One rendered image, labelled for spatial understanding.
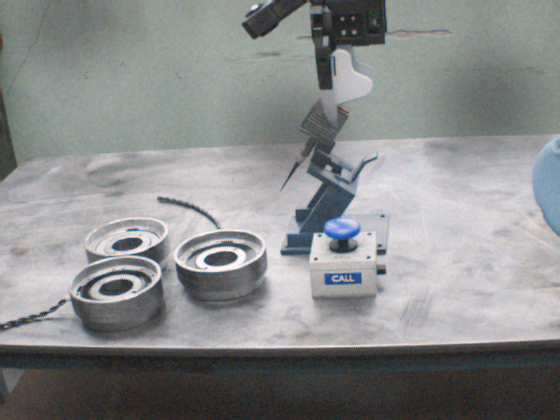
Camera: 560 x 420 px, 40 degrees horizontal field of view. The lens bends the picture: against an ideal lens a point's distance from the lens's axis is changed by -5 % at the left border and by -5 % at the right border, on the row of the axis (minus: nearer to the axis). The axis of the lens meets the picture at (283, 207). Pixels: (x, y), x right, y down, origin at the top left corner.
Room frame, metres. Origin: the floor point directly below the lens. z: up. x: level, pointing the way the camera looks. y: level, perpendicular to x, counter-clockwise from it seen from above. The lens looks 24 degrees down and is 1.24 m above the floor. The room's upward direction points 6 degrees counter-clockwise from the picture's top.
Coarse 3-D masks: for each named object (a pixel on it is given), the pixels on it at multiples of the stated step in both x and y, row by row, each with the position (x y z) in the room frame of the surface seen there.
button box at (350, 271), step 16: (320, 240) 0.80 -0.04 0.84; (336, 240) 0.79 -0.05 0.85; (352, 240) 0.79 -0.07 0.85; (368, 240) 0.79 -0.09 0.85; (320, 256) 0.76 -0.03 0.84; (336, 256) 0.76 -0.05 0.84; (352, 256) 0.76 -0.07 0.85; (368, 256) 0.75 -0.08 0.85; (320, 272) 0.75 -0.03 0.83; (336, 272) 0.75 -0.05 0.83; (352, 272) 0.74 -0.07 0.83; (368, 272) 0.74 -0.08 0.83; (384, 272) 0.77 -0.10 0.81; (320, 288) 0.75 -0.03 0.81; (336, 288) 0.75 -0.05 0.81; (352, 288) 0.75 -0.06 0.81; (368, 288) 0.74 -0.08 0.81
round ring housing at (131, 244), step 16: (112, 224) 0.92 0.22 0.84; (128, 224) 0.92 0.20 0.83; (144, 224) 0.92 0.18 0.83; (160, 224) 0.90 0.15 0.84; (96, 240) 0.89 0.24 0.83; (112, 240) 0.89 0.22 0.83; (128, 240) 0.89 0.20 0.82; (144, 240) 0.88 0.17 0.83; (160, 240) 0.85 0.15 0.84; (96, 256) 0.83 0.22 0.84; (112, 256) 0.82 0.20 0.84; (144, 256) 0.83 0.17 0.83; (160, 256) 0.85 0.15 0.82
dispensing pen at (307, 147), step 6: (318, 96) 0.90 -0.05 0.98; (348, 108) 0.91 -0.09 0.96; (306, 114) 0.92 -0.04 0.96; (306, 144) 0.90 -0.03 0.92; (312, 144) 0.90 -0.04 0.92; (300, 150) 0.91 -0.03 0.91; (306, 150) 0.90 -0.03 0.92; (300, 156) 0.90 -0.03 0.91; (306, 156) 0.90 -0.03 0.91; (300, 162) 0.91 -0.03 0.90; (294, 168) 0.91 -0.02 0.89; (288, 174) 0.91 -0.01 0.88; (282, 186) 0.91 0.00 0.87
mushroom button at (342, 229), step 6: (330, 222) 0.78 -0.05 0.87; (336, 222) 0.78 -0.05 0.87; (342, 222) 0.78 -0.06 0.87; (348, 222) 0.78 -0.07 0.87; (354, 222) 0.78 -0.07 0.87; (324, 228) 0.78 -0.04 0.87; (330, 228) 0.77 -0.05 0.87; (336, 228) 0.77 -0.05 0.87; (342, 228) 0.77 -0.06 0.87; (348, 228) 0.77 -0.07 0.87; (354, 228) 0.77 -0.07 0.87; (360, 228) 0.78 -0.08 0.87; (330, 234) 0.77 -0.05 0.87; (336, 234) 0.76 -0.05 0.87; (342, 234) 0.76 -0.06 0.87; (348, 234) 0.76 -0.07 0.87; (354, 234) 0.76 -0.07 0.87; (342, 240) 0.78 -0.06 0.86; (348, 240) 0.78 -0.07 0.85
